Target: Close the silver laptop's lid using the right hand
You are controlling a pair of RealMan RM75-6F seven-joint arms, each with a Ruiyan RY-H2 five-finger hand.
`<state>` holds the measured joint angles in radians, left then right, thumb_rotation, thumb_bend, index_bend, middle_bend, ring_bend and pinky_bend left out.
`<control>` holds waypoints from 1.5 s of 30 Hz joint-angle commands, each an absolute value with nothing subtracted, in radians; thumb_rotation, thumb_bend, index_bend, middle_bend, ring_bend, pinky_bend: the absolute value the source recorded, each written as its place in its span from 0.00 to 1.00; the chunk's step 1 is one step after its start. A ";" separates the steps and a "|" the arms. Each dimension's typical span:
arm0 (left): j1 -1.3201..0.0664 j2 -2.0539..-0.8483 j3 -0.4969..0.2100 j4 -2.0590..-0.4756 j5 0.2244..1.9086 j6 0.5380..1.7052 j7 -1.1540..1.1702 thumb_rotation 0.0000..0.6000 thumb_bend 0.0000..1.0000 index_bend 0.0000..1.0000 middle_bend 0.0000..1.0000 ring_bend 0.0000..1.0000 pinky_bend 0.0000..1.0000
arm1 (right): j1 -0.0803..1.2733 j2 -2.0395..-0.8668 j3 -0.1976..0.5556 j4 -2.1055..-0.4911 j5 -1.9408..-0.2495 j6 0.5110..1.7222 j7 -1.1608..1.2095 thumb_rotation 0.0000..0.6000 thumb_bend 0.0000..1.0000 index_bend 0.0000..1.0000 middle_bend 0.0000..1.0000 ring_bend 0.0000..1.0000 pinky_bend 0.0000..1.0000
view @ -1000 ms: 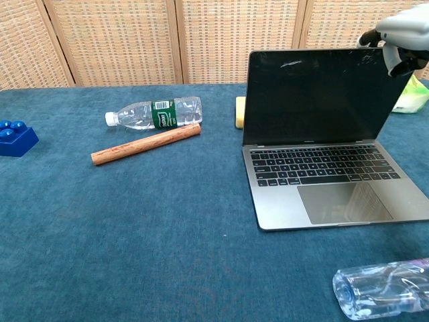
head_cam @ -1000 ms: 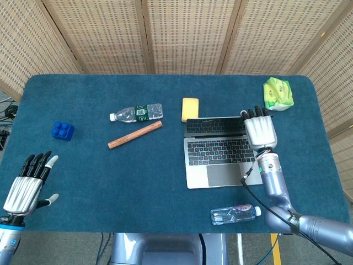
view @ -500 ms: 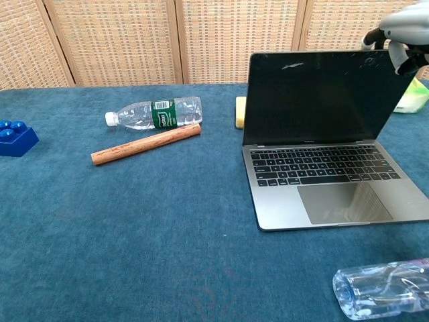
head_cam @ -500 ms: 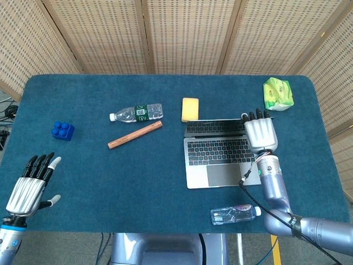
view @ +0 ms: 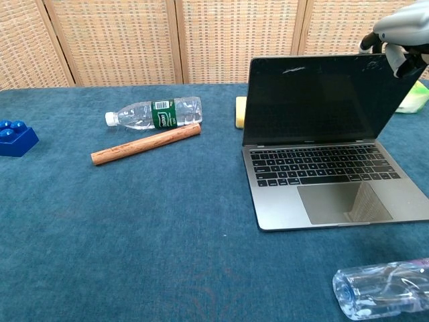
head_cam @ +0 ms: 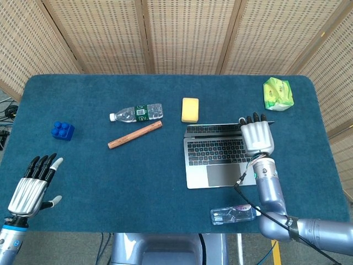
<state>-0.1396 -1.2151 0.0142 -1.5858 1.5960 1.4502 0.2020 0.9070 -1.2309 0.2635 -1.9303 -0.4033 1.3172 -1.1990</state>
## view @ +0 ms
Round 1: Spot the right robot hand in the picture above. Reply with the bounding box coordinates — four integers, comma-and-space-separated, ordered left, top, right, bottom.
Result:
357, 0, 429, 80

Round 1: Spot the blue tablecloth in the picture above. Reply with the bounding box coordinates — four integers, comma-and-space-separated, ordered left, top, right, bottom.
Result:
0, 78, 429, 322

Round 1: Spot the blue toy building block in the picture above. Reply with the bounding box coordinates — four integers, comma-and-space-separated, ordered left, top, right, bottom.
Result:
0, 119, 40, 158

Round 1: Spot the grey laptop computer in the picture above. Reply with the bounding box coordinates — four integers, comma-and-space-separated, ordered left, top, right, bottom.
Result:
241, 53, 429, 232

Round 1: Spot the yellow sponge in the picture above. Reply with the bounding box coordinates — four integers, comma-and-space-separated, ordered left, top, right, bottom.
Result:
235, 96, 247, 130

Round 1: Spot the woven rattan folding screen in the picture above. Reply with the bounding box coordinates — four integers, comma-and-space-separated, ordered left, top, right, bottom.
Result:
0, 0, 429, 91

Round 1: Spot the green tissue pack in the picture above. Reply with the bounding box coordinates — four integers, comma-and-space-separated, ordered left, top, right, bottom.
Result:
394, 79, 429, 115

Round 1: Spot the wooden rolling pin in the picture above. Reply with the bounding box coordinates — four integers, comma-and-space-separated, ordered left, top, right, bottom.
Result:
90, 123, 202, 166

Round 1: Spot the clear purple-label bottle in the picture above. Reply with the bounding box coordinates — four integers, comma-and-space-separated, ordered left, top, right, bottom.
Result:
332, 257, 429, 321

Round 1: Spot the clear green-label water bottle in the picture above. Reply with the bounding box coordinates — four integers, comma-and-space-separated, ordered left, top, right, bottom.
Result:
105, 96, 204, 131

